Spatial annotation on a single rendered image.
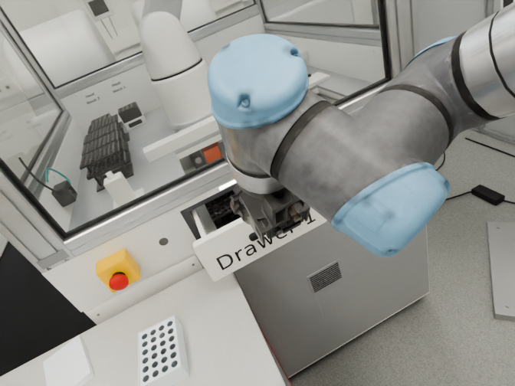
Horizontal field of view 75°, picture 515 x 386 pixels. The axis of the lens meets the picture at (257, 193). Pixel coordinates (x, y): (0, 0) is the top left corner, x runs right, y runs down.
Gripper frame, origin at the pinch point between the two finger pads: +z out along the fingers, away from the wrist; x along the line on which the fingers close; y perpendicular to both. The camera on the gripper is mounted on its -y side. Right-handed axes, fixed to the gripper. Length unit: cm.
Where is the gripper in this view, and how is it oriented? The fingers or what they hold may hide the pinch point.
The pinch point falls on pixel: (264, 211)
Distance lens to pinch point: 56.9
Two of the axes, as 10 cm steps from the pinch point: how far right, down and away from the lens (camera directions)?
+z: 0.7, 4.0, 9.1
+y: 4.7, 8.0, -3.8
